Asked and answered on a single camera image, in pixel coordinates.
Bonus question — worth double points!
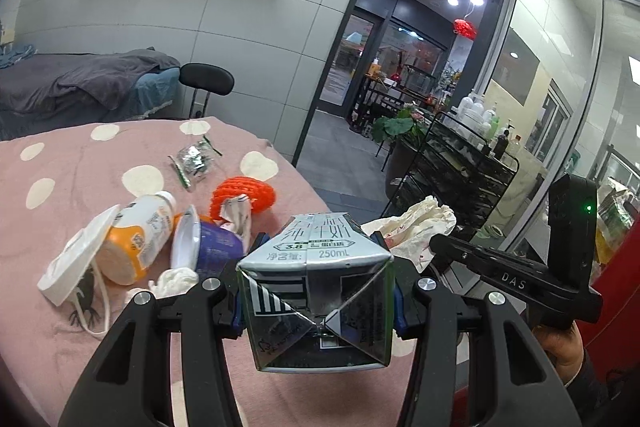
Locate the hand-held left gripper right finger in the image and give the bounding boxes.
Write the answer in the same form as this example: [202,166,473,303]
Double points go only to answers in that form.
[371,231,583,427]

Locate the black metal table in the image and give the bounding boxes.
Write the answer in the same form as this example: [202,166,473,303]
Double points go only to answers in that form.
[349,64,442,134]

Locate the purple yogurt cup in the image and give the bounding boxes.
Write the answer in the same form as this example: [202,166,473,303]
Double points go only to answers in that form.
[171,205,246,281]

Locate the large white bottle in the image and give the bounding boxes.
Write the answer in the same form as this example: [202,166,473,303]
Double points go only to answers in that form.
[457,90,485,128]

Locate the pink spotted blanket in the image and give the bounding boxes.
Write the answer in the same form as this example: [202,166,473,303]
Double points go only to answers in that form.
[0,117,420,427]

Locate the orange foam fruit net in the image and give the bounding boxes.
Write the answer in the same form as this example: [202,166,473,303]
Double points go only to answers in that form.
[210,176,277,222]

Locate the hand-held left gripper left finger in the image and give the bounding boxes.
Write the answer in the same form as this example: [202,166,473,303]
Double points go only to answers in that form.
[59,233,271,427]

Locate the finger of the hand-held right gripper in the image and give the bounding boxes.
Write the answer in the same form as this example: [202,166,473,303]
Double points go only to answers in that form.
[429,233,507,289]

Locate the stained white tissue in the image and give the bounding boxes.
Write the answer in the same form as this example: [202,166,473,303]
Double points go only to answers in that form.
[362,196,458,275]

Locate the white face mask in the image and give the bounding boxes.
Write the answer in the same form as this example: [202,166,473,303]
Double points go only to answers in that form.
[37,204,122,338]

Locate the grey milk carton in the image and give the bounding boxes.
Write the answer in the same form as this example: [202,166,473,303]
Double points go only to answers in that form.
[236,211,396,374]

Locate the yellow and green bag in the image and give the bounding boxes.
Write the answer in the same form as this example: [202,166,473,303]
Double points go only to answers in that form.
[595,188,640,260]

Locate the small white tissue wad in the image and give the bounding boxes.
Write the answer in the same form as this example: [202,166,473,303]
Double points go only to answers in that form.
[149,266,202,300]

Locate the crumpled white paper scrap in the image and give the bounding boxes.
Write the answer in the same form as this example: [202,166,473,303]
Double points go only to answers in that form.
[219,194,254,254]

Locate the person's right hand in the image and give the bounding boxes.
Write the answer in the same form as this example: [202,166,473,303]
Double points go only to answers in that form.
[531,323,586,384]

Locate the dark plant pot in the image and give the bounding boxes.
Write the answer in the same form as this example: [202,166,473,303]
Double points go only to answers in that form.
[384,139,426,204]

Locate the silver foil wrapper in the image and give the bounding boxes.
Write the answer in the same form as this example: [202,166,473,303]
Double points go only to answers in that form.
[168,134,223,192]

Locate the dark pump bottle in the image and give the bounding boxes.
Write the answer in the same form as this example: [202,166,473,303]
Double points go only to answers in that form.
[494,121,516,160]

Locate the black chair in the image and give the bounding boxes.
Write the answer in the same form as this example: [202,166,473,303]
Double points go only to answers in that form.
[178,63,235,120]

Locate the person's right forearm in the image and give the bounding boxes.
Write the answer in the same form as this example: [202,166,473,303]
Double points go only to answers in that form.
[564,349,640,427]

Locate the red hanging lantern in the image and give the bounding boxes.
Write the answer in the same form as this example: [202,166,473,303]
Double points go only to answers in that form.
[452,18,477,40]

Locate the black wire rack trolley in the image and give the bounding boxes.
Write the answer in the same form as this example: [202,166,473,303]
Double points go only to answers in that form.
[380,108,521,239]

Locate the orange and white plastic bottle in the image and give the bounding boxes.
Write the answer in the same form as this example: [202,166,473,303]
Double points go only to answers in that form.
[95,191,177,286]

